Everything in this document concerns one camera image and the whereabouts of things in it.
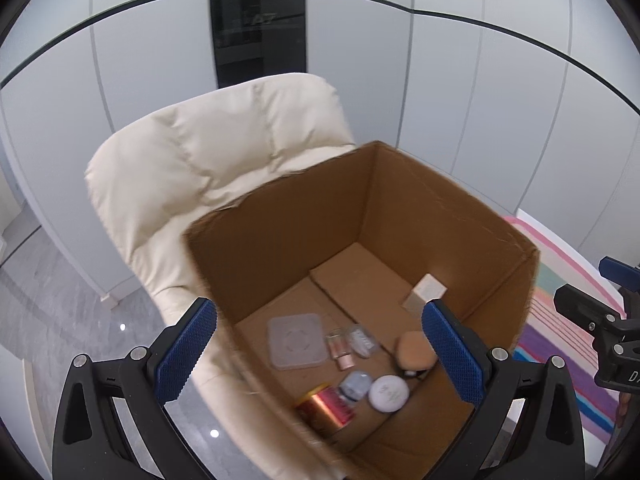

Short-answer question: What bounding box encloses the small beige carton box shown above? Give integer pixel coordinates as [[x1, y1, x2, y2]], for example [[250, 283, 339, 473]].
[[402, 274, 447, 316]]

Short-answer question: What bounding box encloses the person's right hand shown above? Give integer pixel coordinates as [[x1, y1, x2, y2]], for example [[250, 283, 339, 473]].
[[615, 392, 632, 428]]

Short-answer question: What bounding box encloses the brown cardboard box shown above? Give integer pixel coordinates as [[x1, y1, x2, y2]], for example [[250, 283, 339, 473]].
[[186, 142, 539, 479]]

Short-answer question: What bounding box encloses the cream padded armchair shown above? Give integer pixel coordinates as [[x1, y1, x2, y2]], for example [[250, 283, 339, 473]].
[[85, 73, 355, 479]]

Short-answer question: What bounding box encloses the striped colourful towel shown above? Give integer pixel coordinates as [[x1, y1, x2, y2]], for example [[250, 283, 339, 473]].
[[502, 214, 626, 446]]

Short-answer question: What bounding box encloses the red metal can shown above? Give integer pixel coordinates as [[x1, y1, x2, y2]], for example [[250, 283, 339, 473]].
[[295, 384, 355, 438]]

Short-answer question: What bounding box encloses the translucent square plastic lid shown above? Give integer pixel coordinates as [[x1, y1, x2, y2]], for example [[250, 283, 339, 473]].
[[267, 313, 329, 370]]

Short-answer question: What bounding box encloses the small pale blue pad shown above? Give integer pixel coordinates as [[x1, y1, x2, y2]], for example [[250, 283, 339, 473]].
[[337, 370, 373, 404]]

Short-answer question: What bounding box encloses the black makeup brush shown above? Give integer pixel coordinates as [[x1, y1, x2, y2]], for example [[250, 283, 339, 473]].
[[402, 368, 430, 380]]

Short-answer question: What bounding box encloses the clear bottle pink cap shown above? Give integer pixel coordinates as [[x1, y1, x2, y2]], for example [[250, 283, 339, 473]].
[[326, 328, 355, 370]]

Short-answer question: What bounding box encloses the tan makeup sponge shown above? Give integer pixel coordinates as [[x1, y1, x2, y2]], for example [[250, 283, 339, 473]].
[[395, 330, 437, 371]]

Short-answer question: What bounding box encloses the dark wall cabinet niche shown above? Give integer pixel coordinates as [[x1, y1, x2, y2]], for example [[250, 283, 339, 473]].
[[209, 0, 307, 88]]

